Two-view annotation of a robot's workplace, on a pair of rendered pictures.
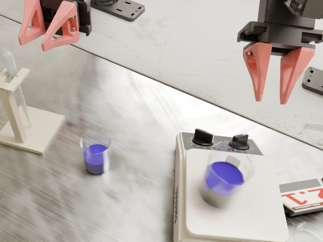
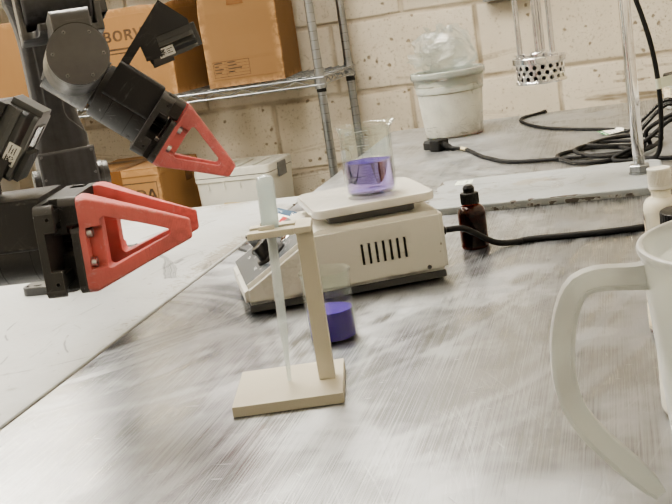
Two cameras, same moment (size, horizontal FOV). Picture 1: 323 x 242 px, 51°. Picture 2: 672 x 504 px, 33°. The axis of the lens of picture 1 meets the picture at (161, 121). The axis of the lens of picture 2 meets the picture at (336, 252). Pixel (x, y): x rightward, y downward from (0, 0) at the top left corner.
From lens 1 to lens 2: 1.08 m
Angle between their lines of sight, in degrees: 84
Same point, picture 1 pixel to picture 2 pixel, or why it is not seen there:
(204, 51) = not seen: outside the picture
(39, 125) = (280, 378)
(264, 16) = (154, 88)
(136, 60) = (25, 386)
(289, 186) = not seen: hidden behind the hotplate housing
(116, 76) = (91, 384)
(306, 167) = not seen: hidden behind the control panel
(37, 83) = (145, 432)
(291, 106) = (127, 288)
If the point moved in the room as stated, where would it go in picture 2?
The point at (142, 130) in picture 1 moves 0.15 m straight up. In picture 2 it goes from (237, 335) to (209, 171)
